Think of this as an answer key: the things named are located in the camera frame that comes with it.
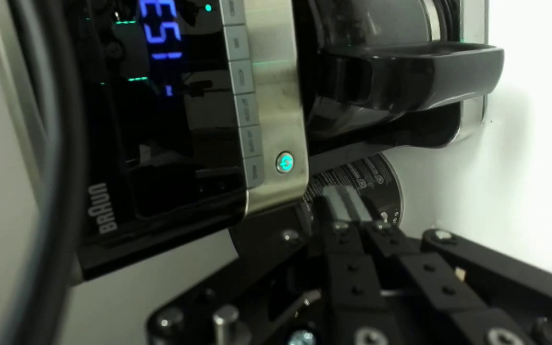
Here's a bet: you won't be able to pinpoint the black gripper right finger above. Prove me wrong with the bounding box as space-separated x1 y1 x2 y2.
346 192 552 345

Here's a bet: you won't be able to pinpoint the glowing green power button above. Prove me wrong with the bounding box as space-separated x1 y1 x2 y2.
277 152 296 175

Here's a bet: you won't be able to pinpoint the black cable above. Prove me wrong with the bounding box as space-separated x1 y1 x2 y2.
0 0 91 345

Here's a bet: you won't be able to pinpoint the black coffee carafe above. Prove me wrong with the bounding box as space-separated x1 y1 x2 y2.
294 0 505 148

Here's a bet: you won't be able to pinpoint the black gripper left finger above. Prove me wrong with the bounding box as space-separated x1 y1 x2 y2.
315 196 392 345

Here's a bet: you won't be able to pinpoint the black silver Braun coffee machine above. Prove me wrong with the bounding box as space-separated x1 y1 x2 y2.
0 0 492 284

